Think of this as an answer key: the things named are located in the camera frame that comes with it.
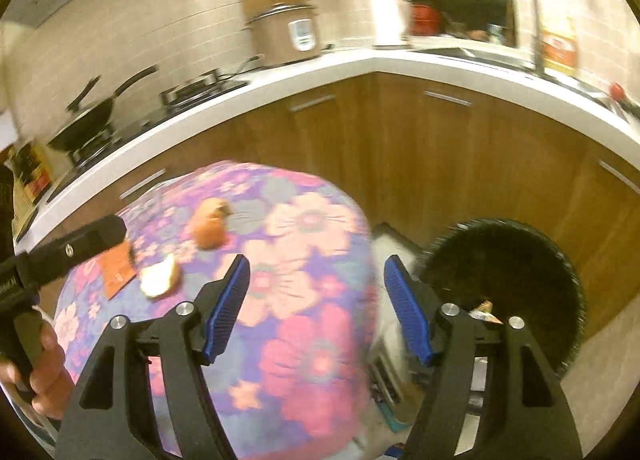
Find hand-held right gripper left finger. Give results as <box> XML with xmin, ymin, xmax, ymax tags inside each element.
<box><xmin>52</xmin><ymin>254</ymin><xmax>251</xmax><ymax>460</ymax></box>

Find dark sauce bottle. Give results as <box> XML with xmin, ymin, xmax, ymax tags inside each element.
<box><xmin>7</xmin><ymin>140</ymin><xmax>53</xmax><ymax>241</ymax></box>

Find wooden kitchen counter cabinets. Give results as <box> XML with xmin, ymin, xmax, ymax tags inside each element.
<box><xmin>15</xmin><ymin>47</ymin><xmax>640</xmax><ymax>341</ymax></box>

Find torn orange packet piece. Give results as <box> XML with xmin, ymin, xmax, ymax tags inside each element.
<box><xmin>97</xmin><ymin>240</ymin><xmax>138</xmax><ymax>300</ymax></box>

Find black gas stove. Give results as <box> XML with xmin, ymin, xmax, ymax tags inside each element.
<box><xmin>50</xmin><ymin>67</ymin><xmax>251</xmax><ymax>191</ymax></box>

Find yellow detergent bottle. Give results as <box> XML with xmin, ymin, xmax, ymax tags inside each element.
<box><xmin>540</xmin><ymin>15</ymin><xmax>581</xmax><ymax>76</ymax></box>

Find white electric kettle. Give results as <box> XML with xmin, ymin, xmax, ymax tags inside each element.
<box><xmin>370</xmin><ymin>0</ymin><xmax>413</xmax><ymax>50</ymax></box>

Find brown rice cooker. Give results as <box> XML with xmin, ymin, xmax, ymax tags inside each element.
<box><xmin>244</xmin><ymin>1</ymin><xmax>321</xmax><ymax>66</ymax></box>

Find orange peel piece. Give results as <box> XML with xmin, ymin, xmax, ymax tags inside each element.
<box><xmin>139</xmin><ymin>254</ymin><xmax>180</xmax><ymax>298</ymax></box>
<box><xmin>187</xmin><ymin>197</ymin><xmax>233</xmax><ymax>250</ymax></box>

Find person's left hand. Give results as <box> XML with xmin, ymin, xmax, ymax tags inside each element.
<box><xmin>0</xmin><ymin>322</ymin><xmax>76</xmax><ymax>421</ymax></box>

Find trash bin with black bag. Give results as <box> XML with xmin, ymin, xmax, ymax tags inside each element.
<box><xmin>417</xmin><ymin>217</ymin><xmax>586</xmax><ymax>381</ymax></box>

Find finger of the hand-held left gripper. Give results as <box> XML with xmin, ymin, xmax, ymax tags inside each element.
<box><xmin>27</xmin><ymin>214</ymin><xmax>128</xmax><ymax>287</ymax></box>

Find red container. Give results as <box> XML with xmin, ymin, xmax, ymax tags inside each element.
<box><xmin>410</xmin><ymin>2</ymin><xmax>443</xmax><ymax>36</ymax></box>

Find floral tablecloth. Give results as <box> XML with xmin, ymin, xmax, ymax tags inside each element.
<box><xmin>52</xmin><ymin>160</ymin><xmax>381</xmax><ymax>460</ymax></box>

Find black wok with lid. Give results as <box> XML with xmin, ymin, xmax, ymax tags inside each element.
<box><xmin>47</xmin><ymin>65</ymin><xmax>160</xmax><ymax>151</ymax></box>

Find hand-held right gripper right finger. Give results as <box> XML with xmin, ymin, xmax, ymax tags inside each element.
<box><xmin>384</xmin><ymin>255</ymin><xmax>583</xmax><ymax>460</ymax></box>

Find steel faucet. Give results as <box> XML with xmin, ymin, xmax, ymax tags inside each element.
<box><xmin>481</xmin><ymin>0</ymin><xmax>546</xmax><ymax>76</ymax></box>

